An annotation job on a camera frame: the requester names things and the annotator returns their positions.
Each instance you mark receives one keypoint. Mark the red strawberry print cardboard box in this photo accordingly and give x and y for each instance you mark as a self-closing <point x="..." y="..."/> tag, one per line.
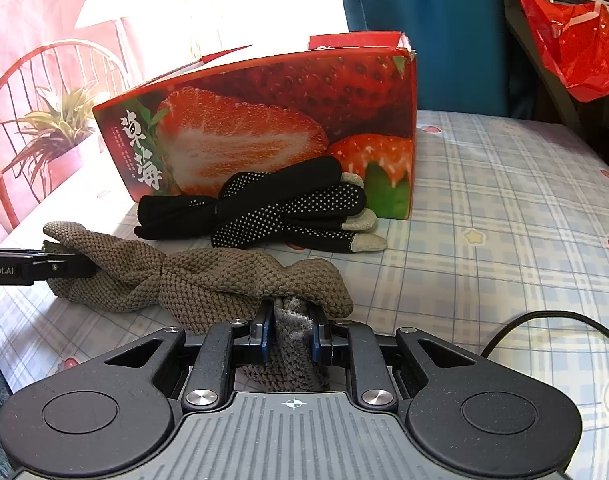
<point x="234" y="125"/>

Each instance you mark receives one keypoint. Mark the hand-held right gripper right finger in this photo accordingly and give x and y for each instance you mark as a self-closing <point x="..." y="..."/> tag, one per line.
<point x="315" y="347"/>

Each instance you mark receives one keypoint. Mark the red plastic bag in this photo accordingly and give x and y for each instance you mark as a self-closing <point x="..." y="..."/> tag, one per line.
<point x="584" y="50"/>

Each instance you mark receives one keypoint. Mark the pink printed backdrop cloth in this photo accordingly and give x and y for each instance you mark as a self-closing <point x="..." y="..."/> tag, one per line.
<point x="34" y="10"/>

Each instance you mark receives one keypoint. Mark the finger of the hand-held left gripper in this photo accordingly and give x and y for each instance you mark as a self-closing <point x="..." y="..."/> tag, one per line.
<point x="69" y="267"/>

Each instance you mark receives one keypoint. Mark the dark blue curtain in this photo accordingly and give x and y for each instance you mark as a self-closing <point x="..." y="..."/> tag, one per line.
<point x="434" y="10"/>

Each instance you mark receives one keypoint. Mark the grey knitted towel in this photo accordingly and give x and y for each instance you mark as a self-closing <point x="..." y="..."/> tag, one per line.
<point x="209" y="280"/>

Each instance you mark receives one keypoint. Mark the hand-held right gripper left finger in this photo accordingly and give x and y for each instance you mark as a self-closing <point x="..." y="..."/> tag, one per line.
<point x="268" y="345"/>

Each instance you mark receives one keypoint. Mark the black dotted gloves pair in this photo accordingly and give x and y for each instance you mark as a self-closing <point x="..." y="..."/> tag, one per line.
<point x="284" y="210"/>

